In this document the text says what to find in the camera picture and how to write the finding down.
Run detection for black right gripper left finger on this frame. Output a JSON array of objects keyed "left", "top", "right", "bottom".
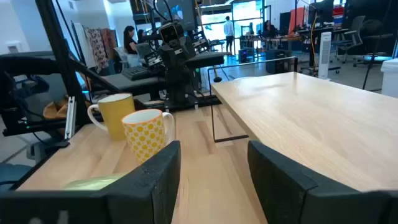
[{"left": 101, "top": 140, "right": 182, "bottom": 224}]

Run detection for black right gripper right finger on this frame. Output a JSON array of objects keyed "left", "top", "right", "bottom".
[{"left": 248, "top": 140, "right": 379, "bottom": 224}]

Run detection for light green mug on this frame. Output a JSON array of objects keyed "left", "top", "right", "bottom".
[{"left": 63, "top": 173, "right": 128, "bottom": 191}]

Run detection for yellow polka dot mug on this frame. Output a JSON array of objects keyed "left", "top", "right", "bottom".
[{"left": 121, "top": 108, "right": 175, "bottom": 165}]

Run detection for plain yellow mug white handle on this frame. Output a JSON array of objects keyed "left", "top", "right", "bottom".
[{"left": 86, "top": 93, "right": 136, "bottom": 142}]

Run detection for dark grey desk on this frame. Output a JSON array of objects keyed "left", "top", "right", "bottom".
[{"left": 185, "top": 51, "right": 233, "bottom": 70}]

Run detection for dark monitor screen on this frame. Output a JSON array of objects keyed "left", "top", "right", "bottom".
[{"left": 154, "top": 0, "right": 198, "bottom": 32}]

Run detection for black computer keyboard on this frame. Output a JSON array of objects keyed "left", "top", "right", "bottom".
[{"left": 121, "top": 65, "right": 156, "bottom": 82}]

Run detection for wooden shelf black metal legs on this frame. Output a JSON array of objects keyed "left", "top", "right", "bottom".
[{"left": 206, "top": 55, "right": 398, "bottom": 192}]

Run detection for floral hanging cloth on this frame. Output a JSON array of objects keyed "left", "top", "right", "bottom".
[{"left": 82, "top": 26, "right": 110, "bottom": 74}]

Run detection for white board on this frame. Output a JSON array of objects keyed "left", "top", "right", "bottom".
[{"left": 72, "top": 21, "right": 96, "bottom": 70}]

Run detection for black floor box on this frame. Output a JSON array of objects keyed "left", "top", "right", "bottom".
[{"left": 266, "top": 49, "right": 292, "bottom": 75}]

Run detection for silver aluminium bar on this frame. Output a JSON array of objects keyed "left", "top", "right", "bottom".
[{"left": 64, "top": 95, "right": 76, "bottom": 140}]

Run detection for brown cardboard piece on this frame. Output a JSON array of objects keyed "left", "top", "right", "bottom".
[{"left": 42, "top": 98, "right": 70, "bottom": 121}]

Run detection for white tower fan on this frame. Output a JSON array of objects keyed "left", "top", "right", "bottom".
[{"left": 317, "top": 31, "right": 333, "bottom": 80}]

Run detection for white bin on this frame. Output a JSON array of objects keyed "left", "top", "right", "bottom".
[{"left": 381, "top": 58, "right": 398, "bottom": 99}]

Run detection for black equipment stand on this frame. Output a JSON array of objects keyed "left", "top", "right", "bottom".
[{"left": 0, "top": 55, "right": 60, "bottom": 138}]

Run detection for grey office chair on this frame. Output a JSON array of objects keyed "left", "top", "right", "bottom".
[{"left": 334, "top": 15, "right": 366, "bottom": 68}]

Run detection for black office chair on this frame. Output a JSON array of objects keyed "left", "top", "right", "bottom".
[{"left": 361, "top": 18, "right": 394, "bottom": 91}]

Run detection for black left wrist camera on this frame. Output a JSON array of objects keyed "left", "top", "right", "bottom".
[{"left": 159, "top": 21, "right": 185, "bottom": 44}]

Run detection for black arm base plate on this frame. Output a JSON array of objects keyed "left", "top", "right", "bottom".
[{"left": 142, "top": 95, "right": 222, "bottom": 111}]

